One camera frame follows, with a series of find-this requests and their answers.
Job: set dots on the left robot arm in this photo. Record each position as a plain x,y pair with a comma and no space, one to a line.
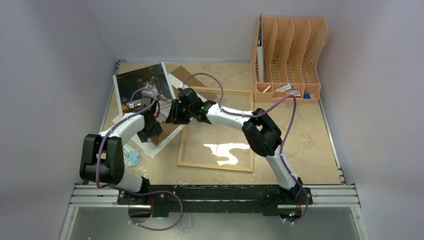
102,157

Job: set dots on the orange desk file organizer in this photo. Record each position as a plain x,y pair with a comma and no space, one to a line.
291,50

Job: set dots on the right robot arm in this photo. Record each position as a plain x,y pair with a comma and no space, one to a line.
261,132

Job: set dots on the white marker pen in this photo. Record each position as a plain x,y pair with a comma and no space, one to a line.
284,88

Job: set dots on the blue white tape dispenser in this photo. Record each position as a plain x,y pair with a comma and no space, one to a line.
131,156

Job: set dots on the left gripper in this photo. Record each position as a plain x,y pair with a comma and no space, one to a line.
156,131

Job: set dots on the wooden picture frame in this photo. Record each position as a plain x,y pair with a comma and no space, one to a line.
241,120

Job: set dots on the white folder in organizer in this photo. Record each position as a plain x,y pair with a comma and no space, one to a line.
260,54

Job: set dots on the clear acrylic sheet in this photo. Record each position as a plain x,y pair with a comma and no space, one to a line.
214,147

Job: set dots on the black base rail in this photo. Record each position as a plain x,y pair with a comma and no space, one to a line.
267,200

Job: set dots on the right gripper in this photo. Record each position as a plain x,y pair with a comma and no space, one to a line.
177,112

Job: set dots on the white mat board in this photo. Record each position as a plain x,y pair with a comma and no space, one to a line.
149,147

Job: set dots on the cat photo print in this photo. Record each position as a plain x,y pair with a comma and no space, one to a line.
147,81

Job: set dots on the brown backing board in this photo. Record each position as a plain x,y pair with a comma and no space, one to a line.
181,74

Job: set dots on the red white small box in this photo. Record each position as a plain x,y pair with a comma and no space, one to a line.
295,92

